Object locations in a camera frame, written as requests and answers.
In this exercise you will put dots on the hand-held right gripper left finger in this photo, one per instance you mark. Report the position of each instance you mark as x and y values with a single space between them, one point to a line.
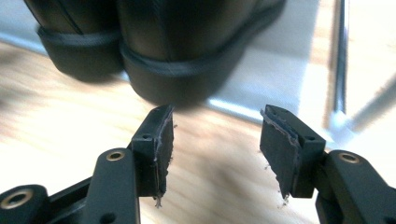
152 155

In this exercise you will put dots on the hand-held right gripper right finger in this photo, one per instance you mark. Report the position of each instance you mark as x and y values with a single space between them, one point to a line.
289 152

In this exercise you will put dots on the silver metal shoe rack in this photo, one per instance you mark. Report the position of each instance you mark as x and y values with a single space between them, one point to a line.
274 62

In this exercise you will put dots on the black shoe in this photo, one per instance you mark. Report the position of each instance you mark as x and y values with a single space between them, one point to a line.
174 40
77 34

